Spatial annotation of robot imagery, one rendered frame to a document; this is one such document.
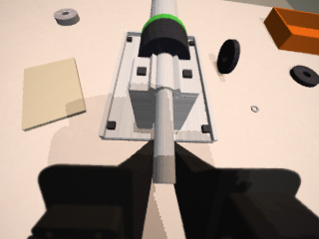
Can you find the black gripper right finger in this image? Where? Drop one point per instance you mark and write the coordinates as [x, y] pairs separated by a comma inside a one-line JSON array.
[[201, 188]]

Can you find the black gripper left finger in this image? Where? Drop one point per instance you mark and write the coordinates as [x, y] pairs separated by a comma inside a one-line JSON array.
[[126, 185]]

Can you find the white metal shaft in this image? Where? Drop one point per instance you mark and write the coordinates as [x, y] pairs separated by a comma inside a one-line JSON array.
[[164, 163]]

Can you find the orange open tray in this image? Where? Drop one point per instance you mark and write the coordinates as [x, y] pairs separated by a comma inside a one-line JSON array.
[[294, 30]]

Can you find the beige flat square plate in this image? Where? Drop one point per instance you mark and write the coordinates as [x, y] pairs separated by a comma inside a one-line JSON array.
[[51, 92]]

